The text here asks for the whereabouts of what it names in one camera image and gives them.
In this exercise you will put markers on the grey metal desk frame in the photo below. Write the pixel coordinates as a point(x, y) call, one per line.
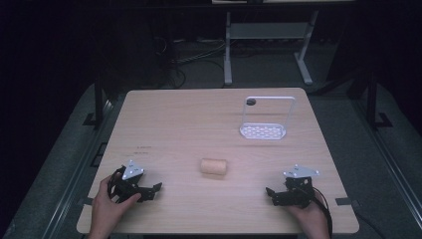
point(265, 36)

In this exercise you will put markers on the black metal stand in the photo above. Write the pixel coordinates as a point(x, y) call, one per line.
point(373, 103)
point(98, 103)

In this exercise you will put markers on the person's right hand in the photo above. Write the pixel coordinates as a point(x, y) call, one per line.
point(307, 215)

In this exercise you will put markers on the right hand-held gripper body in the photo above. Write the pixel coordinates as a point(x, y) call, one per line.
point(298, 191)

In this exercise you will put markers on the person's left hand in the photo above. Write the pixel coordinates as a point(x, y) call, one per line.
point(106, 205)

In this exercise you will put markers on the beige bread roll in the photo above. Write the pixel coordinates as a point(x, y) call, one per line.
point(214, 166)

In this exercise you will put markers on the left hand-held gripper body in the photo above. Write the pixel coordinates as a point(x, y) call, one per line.
point(127, 186)

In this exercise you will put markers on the grey tape strip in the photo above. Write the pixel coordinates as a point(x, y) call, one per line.
point(85, 201)
point(344, 201)

